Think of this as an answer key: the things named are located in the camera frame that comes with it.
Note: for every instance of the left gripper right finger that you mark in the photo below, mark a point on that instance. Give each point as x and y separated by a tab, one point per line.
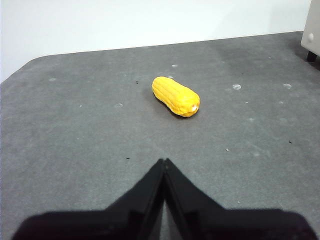
237	225

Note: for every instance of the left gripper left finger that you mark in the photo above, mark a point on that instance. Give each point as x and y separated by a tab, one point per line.
100	225

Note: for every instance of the cream Toshiba toaster oven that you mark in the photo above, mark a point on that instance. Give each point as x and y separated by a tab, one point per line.
312	25

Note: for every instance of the yellow corn cob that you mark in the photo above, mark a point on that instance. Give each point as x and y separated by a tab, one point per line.
175	97

